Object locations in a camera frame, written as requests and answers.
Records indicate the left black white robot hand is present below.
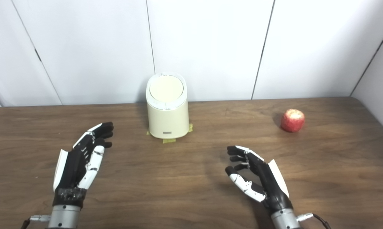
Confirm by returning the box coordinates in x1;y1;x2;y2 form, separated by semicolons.
52;122;114;209

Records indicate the round cream bin lid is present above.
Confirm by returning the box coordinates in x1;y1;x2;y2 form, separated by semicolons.
149;75;184;103

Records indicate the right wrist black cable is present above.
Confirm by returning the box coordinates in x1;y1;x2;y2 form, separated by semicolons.
296;213;332;229

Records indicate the cream-colored bin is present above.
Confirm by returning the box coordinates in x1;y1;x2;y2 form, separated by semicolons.
146;73;190;139

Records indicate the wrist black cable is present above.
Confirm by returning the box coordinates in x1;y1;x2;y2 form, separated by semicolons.
296;213;332;229
20;215;51;229

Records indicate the red apple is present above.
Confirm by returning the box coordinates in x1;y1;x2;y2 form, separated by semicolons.
281;109;306;133

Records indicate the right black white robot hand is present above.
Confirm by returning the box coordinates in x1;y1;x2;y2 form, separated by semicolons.
225;145;294;217

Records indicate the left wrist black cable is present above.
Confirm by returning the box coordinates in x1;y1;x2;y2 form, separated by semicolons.
20;215;51;229

